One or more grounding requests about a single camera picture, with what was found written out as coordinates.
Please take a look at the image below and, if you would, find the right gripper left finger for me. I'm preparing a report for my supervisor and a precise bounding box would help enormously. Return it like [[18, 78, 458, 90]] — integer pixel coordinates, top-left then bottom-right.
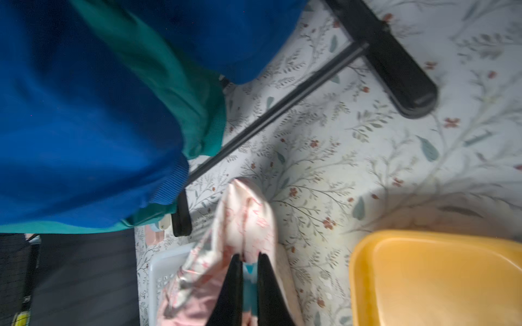
[[206, 254, 243, 326]]

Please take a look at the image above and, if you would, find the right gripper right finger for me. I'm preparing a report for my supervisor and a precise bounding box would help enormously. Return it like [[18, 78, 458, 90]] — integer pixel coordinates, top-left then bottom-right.
[[257, 253, 295, 326]]

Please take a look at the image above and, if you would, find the pink printed jacket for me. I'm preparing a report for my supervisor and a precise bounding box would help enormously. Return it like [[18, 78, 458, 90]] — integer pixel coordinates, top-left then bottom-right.
[[156, 178, 305, 325]]

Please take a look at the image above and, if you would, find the white plastic basket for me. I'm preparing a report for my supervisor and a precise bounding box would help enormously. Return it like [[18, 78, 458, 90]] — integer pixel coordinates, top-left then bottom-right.
[[148, 243, 194, 325]]

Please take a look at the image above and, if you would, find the yellow plastic tray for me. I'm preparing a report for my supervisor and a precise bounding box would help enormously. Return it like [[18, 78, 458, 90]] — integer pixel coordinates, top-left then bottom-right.
[[349, 230, 521, 325]]

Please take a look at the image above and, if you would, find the floral table mat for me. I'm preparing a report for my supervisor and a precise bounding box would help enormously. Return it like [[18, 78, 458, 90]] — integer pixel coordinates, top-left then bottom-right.
[[135, 1, 521, 325]]

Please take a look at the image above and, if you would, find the red white blue jacket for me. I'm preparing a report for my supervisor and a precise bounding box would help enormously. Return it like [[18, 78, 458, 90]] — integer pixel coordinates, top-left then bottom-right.
[[0, 0, 309, 229]]

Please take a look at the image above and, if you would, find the green jacket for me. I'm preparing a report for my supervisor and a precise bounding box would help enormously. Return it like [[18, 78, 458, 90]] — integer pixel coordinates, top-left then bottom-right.
[[0, 0, 228, 235]]

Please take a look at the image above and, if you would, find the black clothes rack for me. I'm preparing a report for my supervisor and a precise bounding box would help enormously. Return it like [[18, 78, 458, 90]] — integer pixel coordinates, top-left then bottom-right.
[[170, 0, 439, 238]]

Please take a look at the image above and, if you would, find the black wire wall basket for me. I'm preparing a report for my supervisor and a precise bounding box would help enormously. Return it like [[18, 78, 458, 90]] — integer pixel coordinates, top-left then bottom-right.
[[1, 234, 40, 326]]

